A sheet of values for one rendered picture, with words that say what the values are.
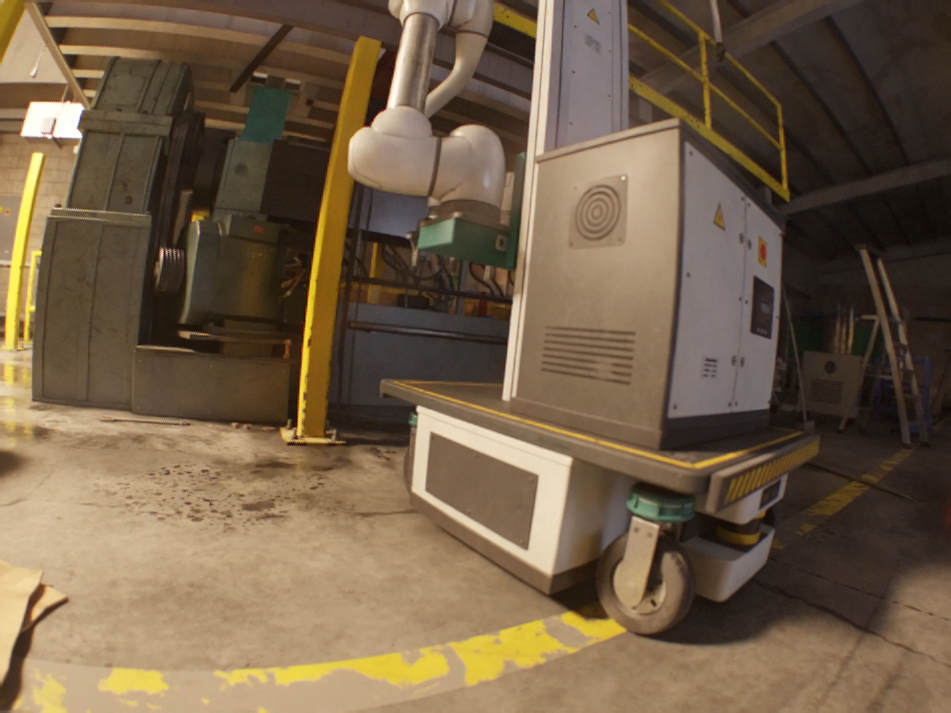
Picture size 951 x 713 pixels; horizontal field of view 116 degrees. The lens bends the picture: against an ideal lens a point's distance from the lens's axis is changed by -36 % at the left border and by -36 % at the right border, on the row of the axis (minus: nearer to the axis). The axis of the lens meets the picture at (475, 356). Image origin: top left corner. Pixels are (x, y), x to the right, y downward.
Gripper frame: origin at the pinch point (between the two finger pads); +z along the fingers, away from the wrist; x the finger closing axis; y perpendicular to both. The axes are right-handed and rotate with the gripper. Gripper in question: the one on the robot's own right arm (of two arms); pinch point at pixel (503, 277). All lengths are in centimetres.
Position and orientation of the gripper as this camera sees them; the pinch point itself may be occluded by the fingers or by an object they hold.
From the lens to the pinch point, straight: 163.3
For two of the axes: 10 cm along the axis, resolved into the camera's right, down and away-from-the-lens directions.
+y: 6.0, 0.9, -8.0
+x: 7.9, 0.6, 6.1
